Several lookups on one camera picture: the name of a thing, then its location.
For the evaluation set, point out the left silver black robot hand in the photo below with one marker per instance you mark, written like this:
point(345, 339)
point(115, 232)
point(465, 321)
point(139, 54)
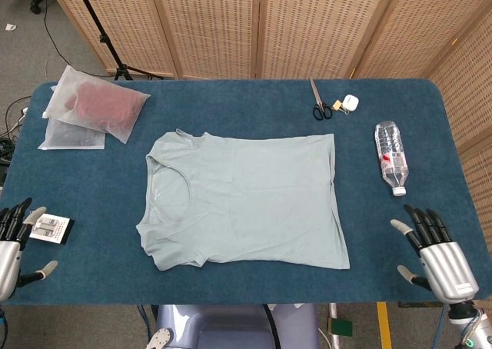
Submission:
point(9, 264)

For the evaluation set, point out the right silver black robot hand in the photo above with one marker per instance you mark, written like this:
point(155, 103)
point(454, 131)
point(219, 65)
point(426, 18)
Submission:
point(447, 268)

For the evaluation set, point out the small black white box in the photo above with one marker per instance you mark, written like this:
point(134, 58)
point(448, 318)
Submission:
point(52, 228)

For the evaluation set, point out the light green t-shirt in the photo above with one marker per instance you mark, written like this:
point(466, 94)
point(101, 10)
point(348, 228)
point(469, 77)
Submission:
point(250, 195)

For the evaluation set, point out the yellow floor tape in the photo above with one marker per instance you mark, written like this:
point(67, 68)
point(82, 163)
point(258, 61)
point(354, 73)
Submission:
point(384, 326)

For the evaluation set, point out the green block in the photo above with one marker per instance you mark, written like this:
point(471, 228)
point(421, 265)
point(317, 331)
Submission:
point(342, 328)

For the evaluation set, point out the clear plastic water bottle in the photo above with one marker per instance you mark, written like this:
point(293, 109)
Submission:
point(392, 153)

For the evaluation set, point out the metal table leg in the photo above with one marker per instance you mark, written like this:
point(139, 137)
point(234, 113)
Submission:
point(333, 339)

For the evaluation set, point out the frosted bag with dark garment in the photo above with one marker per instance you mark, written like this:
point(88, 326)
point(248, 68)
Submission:
point(69, 137)

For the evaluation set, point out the frosted bag with red garment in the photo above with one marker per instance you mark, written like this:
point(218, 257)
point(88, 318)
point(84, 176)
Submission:
point(104, 107)

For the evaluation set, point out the white earbuds case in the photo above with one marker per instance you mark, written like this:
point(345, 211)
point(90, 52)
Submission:
point(350, 102)

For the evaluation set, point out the yellow binder clip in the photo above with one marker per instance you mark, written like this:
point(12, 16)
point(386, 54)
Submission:
point(337, 105)

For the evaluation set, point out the blue-grey robot torso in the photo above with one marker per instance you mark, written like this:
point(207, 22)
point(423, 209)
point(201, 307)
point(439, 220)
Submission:
point(230, 326)

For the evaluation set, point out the white paper scrap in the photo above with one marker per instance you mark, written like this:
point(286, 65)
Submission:
point(10, 27)

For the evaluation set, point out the black tripod stand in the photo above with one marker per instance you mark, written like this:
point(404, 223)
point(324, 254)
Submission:
point(100, 38)

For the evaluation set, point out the blue carpeted table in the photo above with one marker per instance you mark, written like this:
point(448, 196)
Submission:
point(250, 103)

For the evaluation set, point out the black office chair base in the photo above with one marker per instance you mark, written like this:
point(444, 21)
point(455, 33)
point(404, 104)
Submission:
point(36, 5)

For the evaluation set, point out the white perforated bracket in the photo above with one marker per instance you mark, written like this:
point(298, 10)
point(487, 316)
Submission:
point(159, 339)

